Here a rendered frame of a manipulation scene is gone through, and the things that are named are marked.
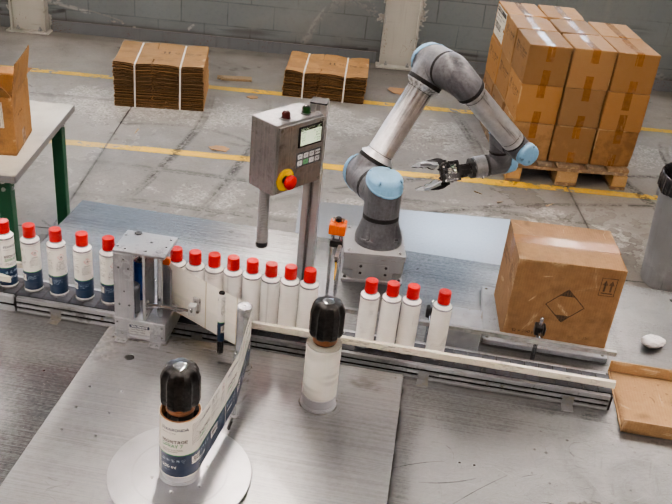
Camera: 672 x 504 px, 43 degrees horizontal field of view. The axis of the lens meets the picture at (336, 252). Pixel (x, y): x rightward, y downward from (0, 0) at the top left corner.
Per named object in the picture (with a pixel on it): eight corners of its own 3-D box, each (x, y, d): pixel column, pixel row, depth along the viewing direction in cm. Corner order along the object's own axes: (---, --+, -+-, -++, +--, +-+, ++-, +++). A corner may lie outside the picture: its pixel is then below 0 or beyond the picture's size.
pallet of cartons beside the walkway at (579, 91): (627, 191, 562) (666, 58, 518) (502, 180, 558) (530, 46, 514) (579, 124, 667) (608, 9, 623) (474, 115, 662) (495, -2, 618)
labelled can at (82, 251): (72, 300, 238) (68, 236, 228) (80, 290, 243) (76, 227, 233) (90, 303, 238) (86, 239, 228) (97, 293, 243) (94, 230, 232)
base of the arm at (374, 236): (359, 251, 267) (362, 223, 262) (350, 229, 280) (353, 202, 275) (406, 251, 270) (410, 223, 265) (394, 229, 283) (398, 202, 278)
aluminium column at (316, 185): (291, 320, 249) (309, 101, 216) (294, 312, 253) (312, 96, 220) (306, 323, 248) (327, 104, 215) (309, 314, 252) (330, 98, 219)
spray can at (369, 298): (353, 347, 232) (361, 283, 222) (355, 336, 236) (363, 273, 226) (371, 350, 231) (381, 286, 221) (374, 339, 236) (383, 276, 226)
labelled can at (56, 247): (46, 295, 239) (41, 231, 229) (54, 286, 244) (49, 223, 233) (64, 298, 239) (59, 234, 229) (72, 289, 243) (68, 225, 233)
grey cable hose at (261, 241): (253, 248, 234) (257, 178, 224) (256, 242, 237) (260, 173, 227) (266, 250, 234) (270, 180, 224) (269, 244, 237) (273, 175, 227)
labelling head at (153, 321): (114, 335, 226) (110, 251, 213) (131, 309, 237) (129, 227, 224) (165, 344, 224) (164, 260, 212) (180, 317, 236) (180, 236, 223)
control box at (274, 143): (247, 183, 221) (251, 114, 211) (294, 168, 232) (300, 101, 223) (274, 197, 215) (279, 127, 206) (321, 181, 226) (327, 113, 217)
